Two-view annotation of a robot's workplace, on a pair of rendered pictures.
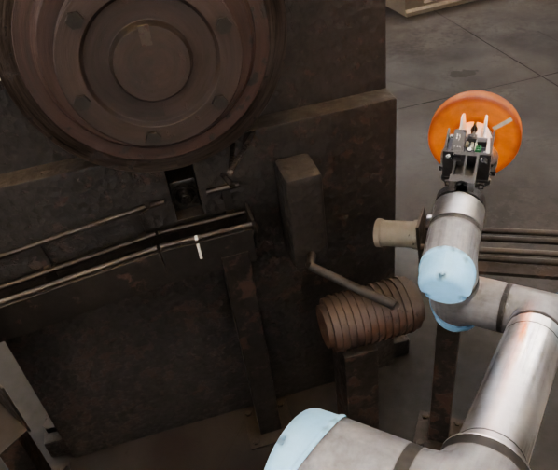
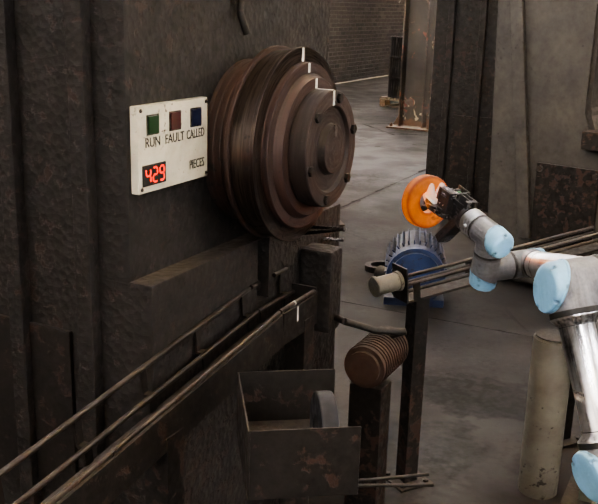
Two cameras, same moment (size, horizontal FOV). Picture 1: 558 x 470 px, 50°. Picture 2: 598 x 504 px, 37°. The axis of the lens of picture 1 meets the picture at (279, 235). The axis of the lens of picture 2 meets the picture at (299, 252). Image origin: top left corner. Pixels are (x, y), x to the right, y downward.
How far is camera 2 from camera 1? 191 cm
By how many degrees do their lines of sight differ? 52
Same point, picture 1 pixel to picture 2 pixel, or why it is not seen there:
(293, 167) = (321, 247)
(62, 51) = (310, 137)
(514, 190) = not seen: hidden behind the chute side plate
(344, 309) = (377, 345)
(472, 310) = (503, 265)
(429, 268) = (497, 235)
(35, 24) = (285, 123)
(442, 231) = (486, 222)
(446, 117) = (416, 190)
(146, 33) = (336, 129)
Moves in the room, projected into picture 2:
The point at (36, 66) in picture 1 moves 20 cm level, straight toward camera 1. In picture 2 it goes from (275, 152) to (362, 159)
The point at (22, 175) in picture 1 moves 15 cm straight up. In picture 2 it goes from (190, 263) to (189, 198)
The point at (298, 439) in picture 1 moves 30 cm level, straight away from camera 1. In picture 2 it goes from (559, 263) to (438, 240)
